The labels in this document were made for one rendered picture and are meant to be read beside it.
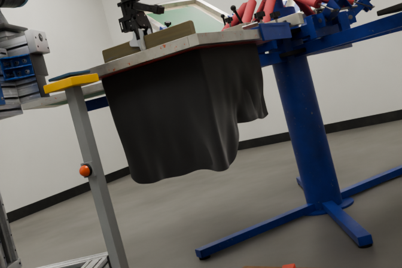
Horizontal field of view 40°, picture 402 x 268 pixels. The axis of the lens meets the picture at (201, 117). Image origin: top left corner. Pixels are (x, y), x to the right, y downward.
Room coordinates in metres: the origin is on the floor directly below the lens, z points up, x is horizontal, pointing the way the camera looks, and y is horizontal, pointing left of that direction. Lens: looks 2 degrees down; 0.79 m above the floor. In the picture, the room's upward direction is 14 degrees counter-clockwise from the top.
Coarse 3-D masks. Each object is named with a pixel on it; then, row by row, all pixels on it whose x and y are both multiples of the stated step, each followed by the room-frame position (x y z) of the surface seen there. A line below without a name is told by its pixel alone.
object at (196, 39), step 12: (192, 36) 1.79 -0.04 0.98; (204, 36) 1.82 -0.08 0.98; (216, 36) 1.89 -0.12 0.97; (228, 36) 1.96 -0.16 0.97; (240, 36) 2.04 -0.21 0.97; (252, 36) 2.13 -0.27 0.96; (156, 48) 1.87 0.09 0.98; (168, 48) 1.85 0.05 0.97; (180, 48) 1.82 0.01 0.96; (120, 60) 1.95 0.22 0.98; (132, 60) 1.93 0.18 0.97; (144, 60) 1.90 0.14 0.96; (96, 72) 2.02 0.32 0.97; (108, 72) 1.99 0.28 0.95
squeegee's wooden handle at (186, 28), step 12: (180, 24) 1.94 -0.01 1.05; (192, 24) 1.93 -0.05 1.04; (144, 36) 2.02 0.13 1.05; (156, 36) 1.99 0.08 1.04; (168, 36) 1.97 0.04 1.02; (180, 36) 1.94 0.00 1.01; (108, 48) 2.11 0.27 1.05; (120, 48) 2.08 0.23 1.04; (132, 48) 2.05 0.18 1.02; (108, 60) 2.12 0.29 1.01
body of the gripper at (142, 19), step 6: (126, 0) 2.02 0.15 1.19; (132, 0) 2.03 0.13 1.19; (138, 0) 2.06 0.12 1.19; (120, 6) 2.06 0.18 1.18; (126, 6) 2.05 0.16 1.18; (132, 6) 2.04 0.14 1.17; (126, 12) 2.05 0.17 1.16; (132, 12) 2.04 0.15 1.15; (138, 12) 2.02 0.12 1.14; (120, 18) 2.04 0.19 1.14; (126, 18) 2.03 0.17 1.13; (132, 18) 2.02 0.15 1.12; (138, 18) 2.01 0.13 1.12; (144, 18) 2.04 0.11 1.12; (120, 24) 2.05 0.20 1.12; (126, 24) 2.04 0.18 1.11; (132, 24) 2.02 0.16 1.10; (138, 24) 2.01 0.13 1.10; (144, 24) 2.04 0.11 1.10; (126, 30) 2.04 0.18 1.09; (132, 30) 2.07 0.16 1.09
